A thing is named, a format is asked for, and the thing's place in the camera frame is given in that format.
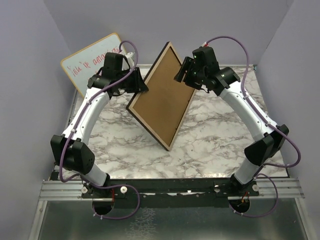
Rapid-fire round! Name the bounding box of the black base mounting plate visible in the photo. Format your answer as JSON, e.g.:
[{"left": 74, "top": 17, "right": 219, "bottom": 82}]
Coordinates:
[{"left": 81, "top": 178, "right": 259, "bottom": 209}]

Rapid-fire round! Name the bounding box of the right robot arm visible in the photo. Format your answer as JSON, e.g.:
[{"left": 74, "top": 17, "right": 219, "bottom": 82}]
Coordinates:
[{"left": 174, "top": 46, "right": 289, "bottom": 196}]

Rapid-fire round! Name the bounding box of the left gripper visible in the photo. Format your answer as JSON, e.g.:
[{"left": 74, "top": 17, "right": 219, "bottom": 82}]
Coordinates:
[{"left": 115, "top": 66, "right": 149, "bottom": 93}]

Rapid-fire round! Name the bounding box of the whiteboard with red writing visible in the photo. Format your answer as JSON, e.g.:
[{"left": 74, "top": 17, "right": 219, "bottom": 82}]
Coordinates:
[{"left": 60, "top": 33, "right": 121, "bottom": 96}]

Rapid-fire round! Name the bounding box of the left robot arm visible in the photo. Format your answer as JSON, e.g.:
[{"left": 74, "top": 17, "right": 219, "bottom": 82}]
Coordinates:
[{"left": 50, "top": 52, "right": 149, "bottom": 198}]

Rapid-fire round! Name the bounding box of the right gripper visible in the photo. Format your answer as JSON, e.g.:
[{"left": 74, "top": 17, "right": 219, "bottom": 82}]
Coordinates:
[{"left": 174, "top": 56, "right": 206, "bottom": 91}]

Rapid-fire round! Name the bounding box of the aluminium rail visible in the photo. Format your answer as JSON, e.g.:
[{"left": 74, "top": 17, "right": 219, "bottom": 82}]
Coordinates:
[{"left": 38, "top": 178, "right": 305, "bottom": 201}]

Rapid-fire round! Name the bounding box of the wooden picture frame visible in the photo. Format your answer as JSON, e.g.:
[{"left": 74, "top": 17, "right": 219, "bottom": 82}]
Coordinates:
[{"left": 125, "top": 41, "right": 198, "bottom": 152}]

